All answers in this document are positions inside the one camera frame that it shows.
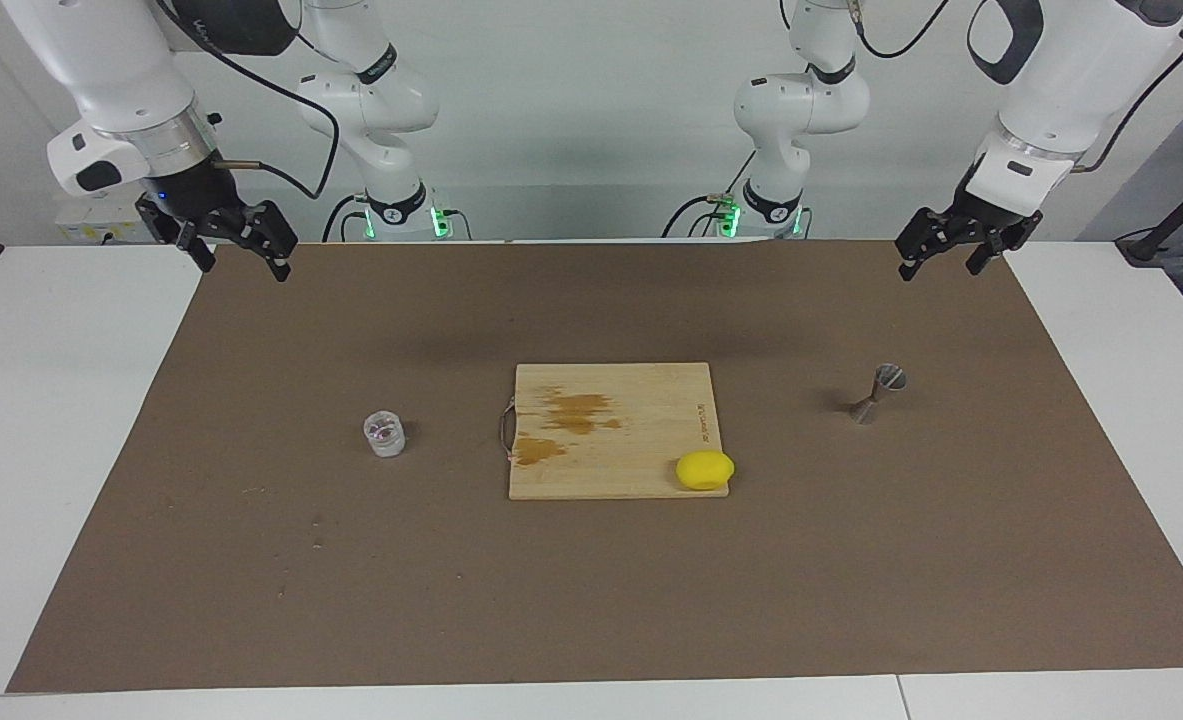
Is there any steel double jigger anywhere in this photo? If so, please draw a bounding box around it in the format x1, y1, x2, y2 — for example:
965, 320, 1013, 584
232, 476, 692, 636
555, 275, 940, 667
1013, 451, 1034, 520
848, 364, 908, 426

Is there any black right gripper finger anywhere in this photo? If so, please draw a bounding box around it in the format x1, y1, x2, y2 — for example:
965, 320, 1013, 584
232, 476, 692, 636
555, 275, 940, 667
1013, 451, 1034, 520
136, 198, 218, 273
213, 200, 299, 282

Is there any white power strip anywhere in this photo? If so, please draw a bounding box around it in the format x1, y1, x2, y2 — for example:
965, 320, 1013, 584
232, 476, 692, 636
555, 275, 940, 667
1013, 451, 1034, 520
56, 195, 152, 246

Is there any stained wooden cutting board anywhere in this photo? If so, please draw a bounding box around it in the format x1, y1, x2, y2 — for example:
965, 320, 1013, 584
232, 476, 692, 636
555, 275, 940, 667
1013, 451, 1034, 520
499, 362, 730, 501

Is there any yellow lemon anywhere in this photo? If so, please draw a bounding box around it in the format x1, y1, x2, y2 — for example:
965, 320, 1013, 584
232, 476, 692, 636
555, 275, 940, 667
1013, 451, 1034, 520
675, 450, 736, 491

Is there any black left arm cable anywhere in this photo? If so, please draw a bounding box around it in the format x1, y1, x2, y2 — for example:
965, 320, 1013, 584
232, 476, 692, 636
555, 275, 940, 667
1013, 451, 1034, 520
846, 0, 1183, 176

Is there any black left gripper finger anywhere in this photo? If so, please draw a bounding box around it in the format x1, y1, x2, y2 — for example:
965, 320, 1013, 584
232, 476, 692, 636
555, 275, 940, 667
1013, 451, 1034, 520
965, 215, 1044, 277
895, 205, 962, 282

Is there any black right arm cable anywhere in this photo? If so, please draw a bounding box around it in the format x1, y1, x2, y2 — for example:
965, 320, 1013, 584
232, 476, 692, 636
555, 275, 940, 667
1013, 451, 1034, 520
156, 0, 342, 201

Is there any black stand pole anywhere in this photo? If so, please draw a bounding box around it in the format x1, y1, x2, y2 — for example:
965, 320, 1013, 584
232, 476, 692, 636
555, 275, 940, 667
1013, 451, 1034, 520
1116, 160, 1183, 266

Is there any black base cable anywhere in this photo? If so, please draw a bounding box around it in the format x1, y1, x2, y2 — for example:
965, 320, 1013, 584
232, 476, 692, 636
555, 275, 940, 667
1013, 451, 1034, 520
663, 150, 757, 239
323, 193, 367, 243

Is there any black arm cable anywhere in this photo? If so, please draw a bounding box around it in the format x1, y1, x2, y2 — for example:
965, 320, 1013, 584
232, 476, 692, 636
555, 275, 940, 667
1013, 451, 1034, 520
156, 0, 342, 201
846, 0, 1183, 176

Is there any brown table mat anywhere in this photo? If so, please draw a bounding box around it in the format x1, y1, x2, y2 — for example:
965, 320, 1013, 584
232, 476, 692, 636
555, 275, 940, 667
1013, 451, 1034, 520
6, 240, 1183, 694

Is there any small clear glass cup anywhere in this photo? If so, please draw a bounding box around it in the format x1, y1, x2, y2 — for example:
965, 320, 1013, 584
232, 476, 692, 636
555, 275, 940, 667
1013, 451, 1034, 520
363, 409, 407, 459

